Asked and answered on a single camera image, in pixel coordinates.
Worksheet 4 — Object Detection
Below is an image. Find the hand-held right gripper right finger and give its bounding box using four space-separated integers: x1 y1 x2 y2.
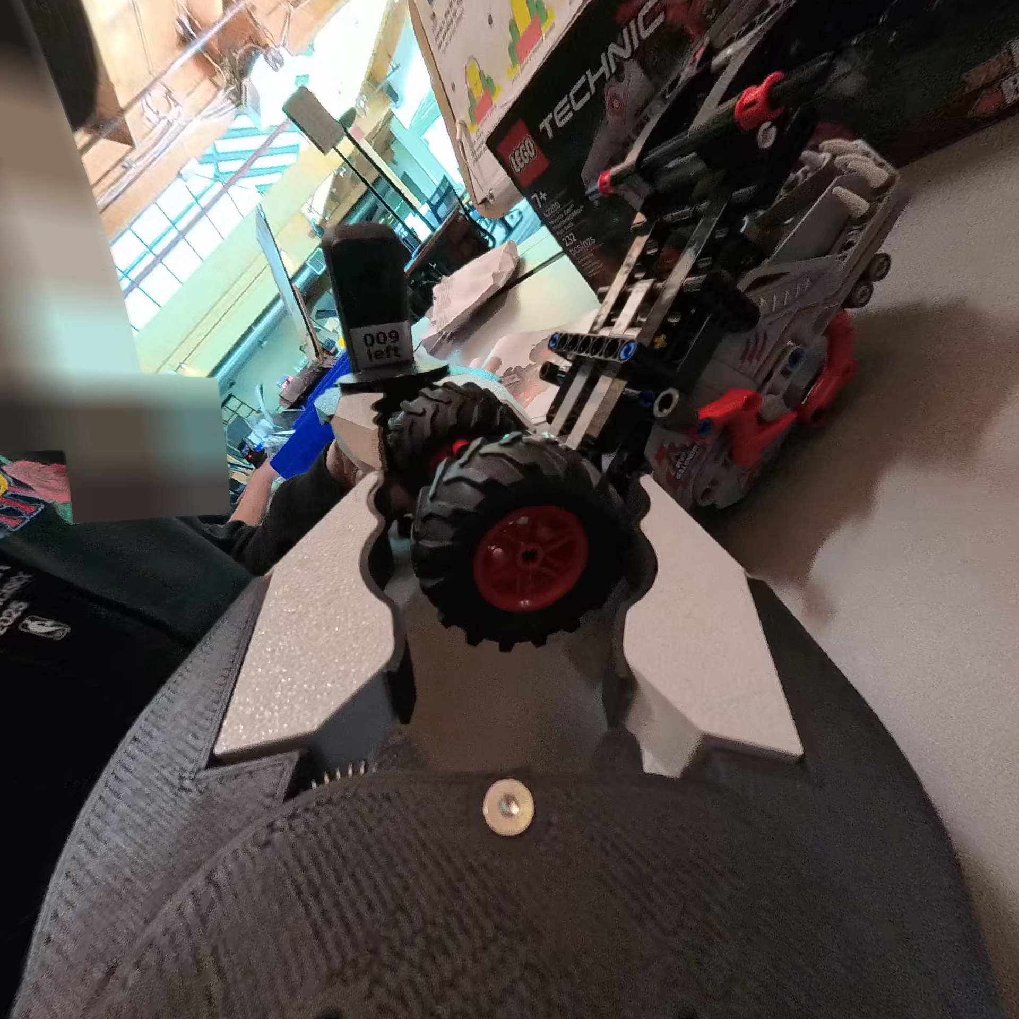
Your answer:
607 474 806 780

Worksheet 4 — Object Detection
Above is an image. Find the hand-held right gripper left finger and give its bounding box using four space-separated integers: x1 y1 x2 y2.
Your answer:
214 470 416 772

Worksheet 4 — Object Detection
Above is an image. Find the person's left hand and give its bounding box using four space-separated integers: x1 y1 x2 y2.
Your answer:
326 442 373 490

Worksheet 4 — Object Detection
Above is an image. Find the black toy wheel red hub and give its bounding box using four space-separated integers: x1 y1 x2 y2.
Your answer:
410 433 638 650
386 381 527 495

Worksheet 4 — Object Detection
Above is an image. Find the black toy box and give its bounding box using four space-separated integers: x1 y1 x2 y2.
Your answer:
485 0 797 300

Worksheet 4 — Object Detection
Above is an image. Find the crumpled white paper bag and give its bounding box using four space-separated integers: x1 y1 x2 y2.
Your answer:
420 239 523 356

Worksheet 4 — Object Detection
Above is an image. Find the person's black clothing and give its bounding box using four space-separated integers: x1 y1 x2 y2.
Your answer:
0 453 268 1005

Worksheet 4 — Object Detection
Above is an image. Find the dark printed box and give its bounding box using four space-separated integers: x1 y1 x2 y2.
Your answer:
836 0 1019 169

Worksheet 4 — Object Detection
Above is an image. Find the blue plastic bin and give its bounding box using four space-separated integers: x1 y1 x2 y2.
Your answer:
271 351 352 479

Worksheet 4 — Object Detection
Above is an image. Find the printed instruction board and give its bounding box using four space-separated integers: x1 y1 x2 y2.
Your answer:
410 0 591 220

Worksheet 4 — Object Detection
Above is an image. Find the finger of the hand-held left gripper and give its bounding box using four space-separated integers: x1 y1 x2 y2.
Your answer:
333 391 393 483

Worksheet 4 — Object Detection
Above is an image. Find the grey sign on pole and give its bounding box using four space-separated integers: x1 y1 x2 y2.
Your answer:
283 86 427 240

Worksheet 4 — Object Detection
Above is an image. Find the grey red toy truck shell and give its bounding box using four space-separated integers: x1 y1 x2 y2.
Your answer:
645 136 905 511

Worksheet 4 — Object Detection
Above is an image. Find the black toy truck chassis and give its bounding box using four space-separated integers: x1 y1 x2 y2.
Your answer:
538 68 846 479

